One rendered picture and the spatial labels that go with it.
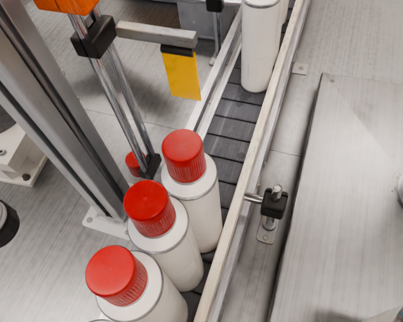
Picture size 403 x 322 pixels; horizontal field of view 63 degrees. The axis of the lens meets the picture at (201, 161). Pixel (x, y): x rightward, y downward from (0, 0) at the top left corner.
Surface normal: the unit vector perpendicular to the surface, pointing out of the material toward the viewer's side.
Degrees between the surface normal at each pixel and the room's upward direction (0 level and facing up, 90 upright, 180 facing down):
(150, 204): 3
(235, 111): 0
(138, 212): 2
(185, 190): 42
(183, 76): 90
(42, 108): 90
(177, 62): 90
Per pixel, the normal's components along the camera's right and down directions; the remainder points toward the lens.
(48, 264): -0.09, -0.54
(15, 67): 0.94, 0.23
